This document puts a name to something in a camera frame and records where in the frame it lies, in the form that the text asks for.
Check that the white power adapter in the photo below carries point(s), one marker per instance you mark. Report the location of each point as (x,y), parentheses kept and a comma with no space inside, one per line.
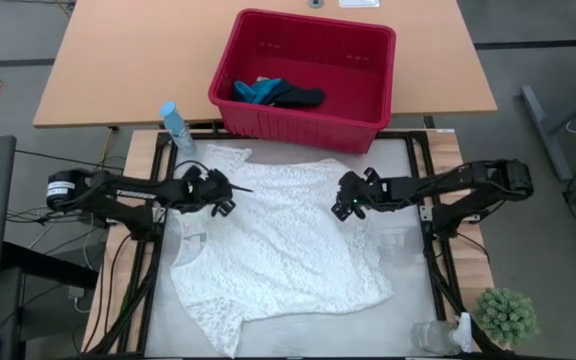
(76,295)

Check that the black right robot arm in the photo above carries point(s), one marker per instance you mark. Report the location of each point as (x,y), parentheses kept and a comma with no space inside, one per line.
(468,182)

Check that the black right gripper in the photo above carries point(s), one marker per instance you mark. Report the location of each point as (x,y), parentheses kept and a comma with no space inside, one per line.
(355,192)

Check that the light brown wooden desk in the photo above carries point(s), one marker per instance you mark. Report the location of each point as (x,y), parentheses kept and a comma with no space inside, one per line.
(118,60)

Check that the grey metal desk leg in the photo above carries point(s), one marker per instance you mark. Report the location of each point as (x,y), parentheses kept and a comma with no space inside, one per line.
(543,130)

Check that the black garment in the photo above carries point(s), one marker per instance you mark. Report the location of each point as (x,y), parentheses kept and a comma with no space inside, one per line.
(300,96)

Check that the clear spray bottle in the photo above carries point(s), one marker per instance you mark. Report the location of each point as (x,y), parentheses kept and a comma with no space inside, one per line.
(433,337)

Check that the teal garment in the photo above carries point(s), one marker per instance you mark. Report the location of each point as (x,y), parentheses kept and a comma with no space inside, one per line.
(248,92)

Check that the red plastic laundry bin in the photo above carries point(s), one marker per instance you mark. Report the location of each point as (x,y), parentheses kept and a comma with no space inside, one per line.
(313,45)

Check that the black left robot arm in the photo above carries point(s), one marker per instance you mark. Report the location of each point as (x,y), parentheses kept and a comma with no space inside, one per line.
(118,192)

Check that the white card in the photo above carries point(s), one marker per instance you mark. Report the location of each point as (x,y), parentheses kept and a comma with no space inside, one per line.
(359,2)

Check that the black aluminium table frame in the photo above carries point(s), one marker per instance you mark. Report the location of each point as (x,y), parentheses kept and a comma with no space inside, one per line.
(411,148)

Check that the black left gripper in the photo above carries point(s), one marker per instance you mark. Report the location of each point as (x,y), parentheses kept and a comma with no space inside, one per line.
(213,190)

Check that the blue-capped clear water bottle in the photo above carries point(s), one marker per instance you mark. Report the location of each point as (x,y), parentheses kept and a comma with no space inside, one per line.
(177,127)

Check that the white lace shirt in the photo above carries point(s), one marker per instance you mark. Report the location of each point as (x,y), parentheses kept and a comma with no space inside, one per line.
(278,235)

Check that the black furniture base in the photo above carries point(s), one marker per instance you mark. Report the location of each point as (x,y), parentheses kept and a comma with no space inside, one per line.
(43,265)

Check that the small green potted plant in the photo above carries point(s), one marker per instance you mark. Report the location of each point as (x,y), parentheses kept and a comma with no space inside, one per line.
(507,316)

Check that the pale cloth scrap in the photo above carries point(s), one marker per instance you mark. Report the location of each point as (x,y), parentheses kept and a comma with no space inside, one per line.
(262,79)

